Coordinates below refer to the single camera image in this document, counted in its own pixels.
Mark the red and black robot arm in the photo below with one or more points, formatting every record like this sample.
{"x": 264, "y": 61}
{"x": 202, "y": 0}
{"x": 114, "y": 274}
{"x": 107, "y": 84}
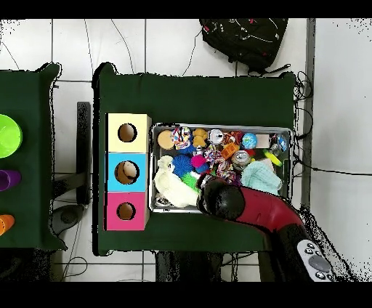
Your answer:
{"x": 261, "y": 209}

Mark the silver mesh bin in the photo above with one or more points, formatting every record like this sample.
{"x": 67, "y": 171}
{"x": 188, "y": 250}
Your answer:
{"x": 167, "y": 152}

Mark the wooden box with three holes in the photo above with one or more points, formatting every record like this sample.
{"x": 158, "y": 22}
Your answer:
{"x": 139, "y": 139}

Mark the blue spiky ball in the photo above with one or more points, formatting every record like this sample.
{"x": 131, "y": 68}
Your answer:
{"x": 182, "y": 165}

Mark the pink spiky ball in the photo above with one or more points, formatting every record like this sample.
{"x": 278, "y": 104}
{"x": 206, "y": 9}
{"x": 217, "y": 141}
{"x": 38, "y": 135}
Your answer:
{"x": 198, "y": 161}

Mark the orange plush toy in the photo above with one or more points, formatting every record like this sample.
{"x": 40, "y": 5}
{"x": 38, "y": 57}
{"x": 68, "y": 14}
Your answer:
{"x": 200, "y": 138}

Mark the silver drink can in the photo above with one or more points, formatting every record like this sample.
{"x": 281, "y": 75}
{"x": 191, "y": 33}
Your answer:
{"x": 240, "y": 158}
{"x": 216, "y": 136}

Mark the cream cloth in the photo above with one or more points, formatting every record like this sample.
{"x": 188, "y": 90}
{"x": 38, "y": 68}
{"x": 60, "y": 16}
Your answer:
{"x": 174, "y": 189}

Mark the orange plastic crate toy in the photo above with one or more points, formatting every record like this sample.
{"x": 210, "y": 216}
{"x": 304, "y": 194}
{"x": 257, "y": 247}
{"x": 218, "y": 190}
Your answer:
{"x": 230, "y": 150}

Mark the dark green cloth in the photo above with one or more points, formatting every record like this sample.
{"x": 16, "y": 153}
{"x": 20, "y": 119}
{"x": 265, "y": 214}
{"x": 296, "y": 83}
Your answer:
{"x": 203, "y": 98}
{"x": 29, "y": 96}

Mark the blue globe ball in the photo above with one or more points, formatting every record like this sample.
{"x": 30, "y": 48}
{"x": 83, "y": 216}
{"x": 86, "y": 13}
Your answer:
{"x": 249, "y": 141}

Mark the mint green cloth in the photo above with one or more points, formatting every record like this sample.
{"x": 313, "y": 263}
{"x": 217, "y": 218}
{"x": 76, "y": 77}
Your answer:
{"x": 258, "y": 177}

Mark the black backpack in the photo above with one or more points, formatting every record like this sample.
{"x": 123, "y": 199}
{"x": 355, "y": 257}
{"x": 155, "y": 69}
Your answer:
{"x": 247, "y": 37}

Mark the purple plastic cup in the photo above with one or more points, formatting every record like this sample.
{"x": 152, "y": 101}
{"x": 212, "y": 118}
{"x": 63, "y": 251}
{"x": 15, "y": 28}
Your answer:
{"x": 10, "y": 178}

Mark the green plastic bowl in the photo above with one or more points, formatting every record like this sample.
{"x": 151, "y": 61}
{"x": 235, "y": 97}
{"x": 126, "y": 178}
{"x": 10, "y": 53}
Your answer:
{"x": 8, "y": 136}

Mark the orange plastic cup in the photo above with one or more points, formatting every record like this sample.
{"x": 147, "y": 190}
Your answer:
{"x": 5, "y": 223}

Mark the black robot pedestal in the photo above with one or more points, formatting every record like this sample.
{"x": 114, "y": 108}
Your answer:
{"x": 189, "y": 267}

